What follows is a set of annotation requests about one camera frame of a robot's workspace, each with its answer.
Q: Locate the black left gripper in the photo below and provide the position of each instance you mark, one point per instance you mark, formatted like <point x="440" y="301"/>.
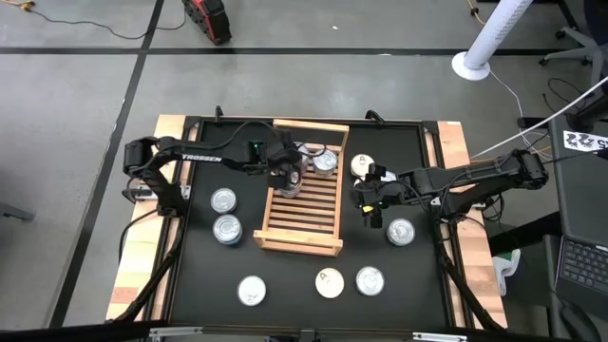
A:
<point x="285" y="149"/>

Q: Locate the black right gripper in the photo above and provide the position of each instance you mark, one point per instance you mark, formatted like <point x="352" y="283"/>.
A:
<point x="394" y="192"/>

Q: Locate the gold lid tuna can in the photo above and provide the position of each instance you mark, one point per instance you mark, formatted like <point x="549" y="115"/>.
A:
<point x="290" y="191"/>

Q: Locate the pale gold lid can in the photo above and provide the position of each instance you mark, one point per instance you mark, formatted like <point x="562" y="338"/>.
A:
<point x="359" y="165"/>

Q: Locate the pink salmon can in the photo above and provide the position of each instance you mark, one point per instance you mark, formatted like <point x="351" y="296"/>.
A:
<point x="304" y="149"/>

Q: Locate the teal blue tuna can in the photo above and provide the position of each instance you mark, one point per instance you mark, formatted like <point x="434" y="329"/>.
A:
<point x="325" y="163"/>
<point x="227" y="229"/>

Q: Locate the wooden slatted shelf rack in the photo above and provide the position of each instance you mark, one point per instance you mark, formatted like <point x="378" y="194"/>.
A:
<point x="297" y="246"/>

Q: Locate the white lid tuna can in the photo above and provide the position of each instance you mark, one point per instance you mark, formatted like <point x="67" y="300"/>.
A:
<point x="329" y="283"/>
<point x="251" y="290"/>

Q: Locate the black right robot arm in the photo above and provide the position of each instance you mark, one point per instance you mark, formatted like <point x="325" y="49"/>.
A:
<point x="475" y="178"/>

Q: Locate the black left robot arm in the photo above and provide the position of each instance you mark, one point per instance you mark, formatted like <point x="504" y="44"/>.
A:
<point x="204" y="157"/>

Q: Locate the black table clamp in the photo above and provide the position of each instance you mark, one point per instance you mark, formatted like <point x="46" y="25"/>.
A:
<point x="218" y="114"/>
<point x="375" y="116"/>

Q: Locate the white green bag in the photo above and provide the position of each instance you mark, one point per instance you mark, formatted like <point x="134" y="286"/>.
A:
<point x="504" y="271"/>

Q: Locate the white tower fan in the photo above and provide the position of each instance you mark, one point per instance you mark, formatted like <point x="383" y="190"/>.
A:
<point x="470" y="69"/>

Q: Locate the red black floor device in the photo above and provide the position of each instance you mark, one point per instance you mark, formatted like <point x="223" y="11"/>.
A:
<point x="209" y="21"/>

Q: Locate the white printed marker sheet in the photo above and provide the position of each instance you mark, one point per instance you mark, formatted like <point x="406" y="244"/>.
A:
<point x="582" y="141"/>

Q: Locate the black laptop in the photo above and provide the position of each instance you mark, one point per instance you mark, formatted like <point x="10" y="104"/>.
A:
<point x="584" y="266"/>

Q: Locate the grey office chair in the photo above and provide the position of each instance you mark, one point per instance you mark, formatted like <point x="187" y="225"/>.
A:
<point x="586" y="47"/>

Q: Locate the grey metal foot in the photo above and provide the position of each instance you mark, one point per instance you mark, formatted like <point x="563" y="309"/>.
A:
<point x="16" y="212"/>

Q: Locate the silver metal bracket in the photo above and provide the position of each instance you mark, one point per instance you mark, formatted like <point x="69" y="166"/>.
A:
<point x="176" y="331"/>
<point x="439" y="337"/>

